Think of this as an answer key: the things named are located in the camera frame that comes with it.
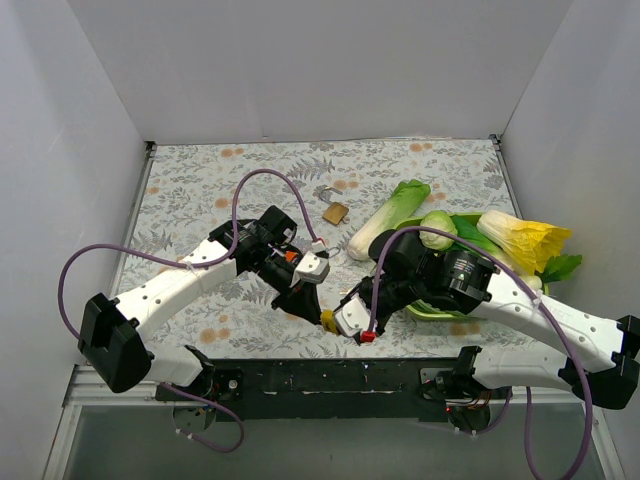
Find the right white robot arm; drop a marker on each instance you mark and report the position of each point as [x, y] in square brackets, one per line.
[592, 357]

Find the large brass padlock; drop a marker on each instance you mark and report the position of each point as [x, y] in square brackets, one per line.
[336, 212]

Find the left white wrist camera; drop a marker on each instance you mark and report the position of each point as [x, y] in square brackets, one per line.
[312, 268]

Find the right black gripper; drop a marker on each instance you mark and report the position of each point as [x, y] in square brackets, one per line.
[379, 310]

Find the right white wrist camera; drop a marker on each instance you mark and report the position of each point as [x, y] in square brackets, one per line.
[353, 321]

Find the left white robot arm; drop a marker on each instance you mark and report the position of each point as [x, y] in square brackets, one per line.
[115, 336]

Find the green napa cabbage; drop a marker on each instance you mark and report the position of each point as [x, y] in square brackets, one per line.
[406, 198]

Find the round green cabbage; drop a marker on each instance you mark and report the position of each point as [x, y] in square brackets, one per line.
[441, 221]

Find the small brass padlock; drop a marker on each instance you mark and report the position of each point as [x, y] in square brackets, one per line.
[333, 251]

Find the white radish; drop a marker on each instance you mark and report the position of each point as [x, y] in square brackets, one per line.
[532, 281]

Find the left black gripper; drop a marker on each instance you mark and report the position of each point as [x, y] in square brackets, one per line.
[292, 288]

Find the yellow padlock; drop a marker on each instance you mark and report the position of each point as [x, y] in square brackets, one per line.
[328, 322]

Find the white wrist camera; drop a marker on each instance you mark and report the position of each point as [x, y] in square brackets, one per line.
[353, 321]
[312, 268]

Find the aluminium frame rail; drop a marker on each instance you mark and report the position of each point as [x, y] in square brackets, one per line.
[132, 435]

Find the green vegetable tray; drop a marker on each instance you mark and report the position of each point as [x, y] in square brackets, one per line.
[466, 224]

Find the floral table mat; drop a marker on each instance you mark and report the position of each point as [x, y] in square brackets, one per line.
[191, 189]

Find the yellow napa cabbage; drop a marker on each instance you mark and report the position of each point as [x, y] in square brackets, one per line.
[529, 243]

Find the black base frame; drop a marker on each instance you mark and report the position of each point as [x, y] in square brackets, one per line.
[429, 390]

